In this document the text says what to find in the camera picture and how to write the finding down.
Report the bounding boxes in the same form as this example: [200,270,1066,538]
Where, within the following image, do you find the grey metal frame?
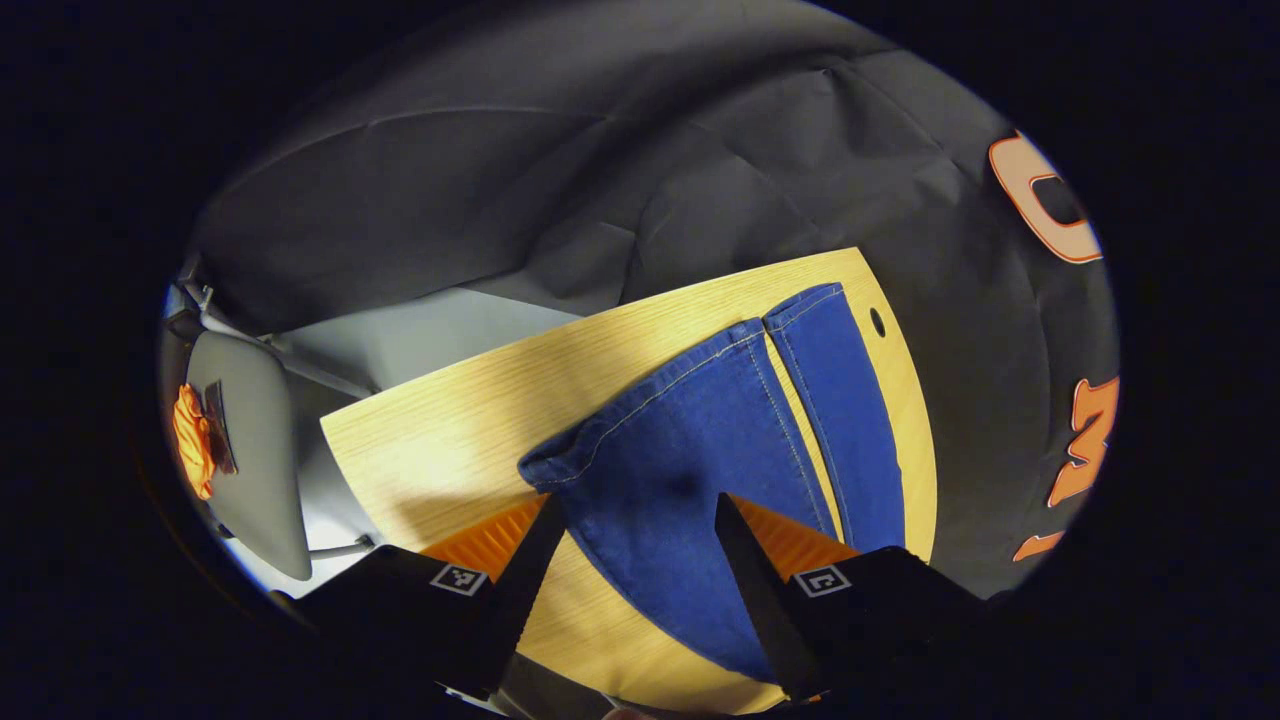
[163,252,217,341]

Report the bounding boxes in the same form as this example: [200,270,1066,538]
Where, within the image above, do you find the black backdrop cloth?
[190,0,1121,601]

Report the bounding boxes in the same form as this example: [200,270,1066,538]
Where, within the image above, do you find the orange crumpled object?
[172,383,217,501]

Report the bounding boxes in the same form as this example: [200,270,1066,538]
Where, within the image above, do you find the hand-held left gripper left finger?
[275,493,571,701]

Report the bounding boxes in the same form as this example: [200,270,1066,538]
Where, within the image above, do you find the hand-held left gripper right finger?
[713,492,1009,703]

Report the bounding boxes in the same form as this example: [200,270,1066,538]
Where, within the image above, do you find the blue jeans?
[518,283,907,686]

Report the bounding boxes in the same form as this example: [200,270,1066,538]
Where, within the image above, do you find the grey chair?
[185,330,377,582]

